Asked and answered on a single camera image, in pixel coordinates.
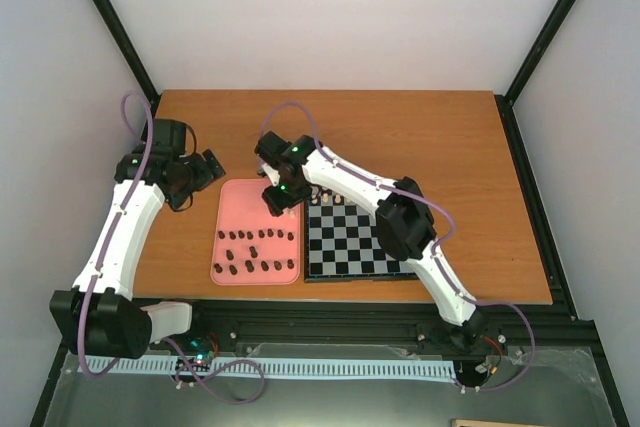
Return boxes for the light blue cable duct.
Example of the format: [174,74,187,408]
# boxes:
[110,354,456,383]

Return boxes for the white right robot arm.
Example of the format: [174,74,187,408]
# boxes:
[255,131,486,349]

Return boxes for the pink plastic tray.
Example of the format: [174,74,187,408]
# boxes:
[210,179,303,286]

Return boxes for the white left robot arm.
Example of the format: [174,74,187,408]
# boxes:
[49,119,225,359]

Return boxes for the black and grey chessboard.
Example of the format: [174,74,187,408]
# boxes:
[304,188,416,282]

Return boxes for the black aluminium frame rail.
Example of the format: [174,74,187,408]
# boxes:
[183,300,599,351]

